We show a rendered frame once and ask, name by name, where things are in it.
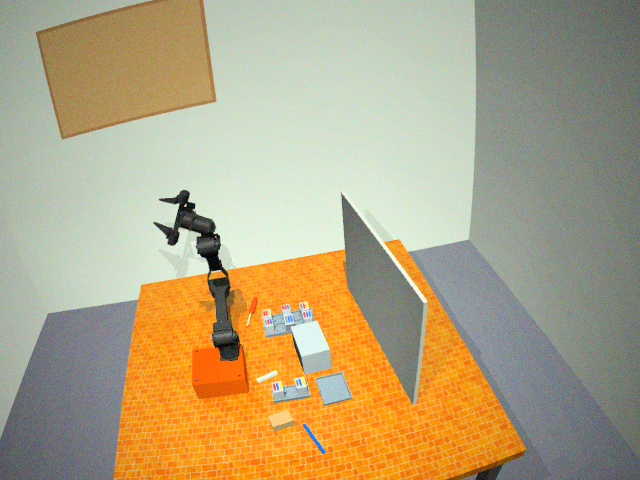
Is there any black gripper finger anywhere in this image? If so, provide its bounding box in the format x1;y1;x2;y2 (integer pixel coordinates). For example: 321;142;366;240
153;222;173;239
158;195;179;204

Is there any white flat bar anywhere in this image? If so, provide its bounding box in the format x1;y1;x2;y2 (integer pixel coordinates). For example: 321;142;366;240
256;371;277;383

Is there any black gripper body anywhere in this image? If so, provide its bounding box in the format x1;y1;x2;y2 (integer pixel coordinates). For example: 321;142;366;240
167;190;199;246

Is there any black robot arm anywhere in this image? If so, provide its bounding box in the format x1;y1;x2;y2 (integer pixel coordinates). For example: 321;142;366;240
195;216;240;361

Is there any blue cylinder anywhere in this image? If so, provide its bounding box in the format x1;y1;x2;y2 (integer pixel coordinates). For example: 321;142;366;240
303;424;325;453

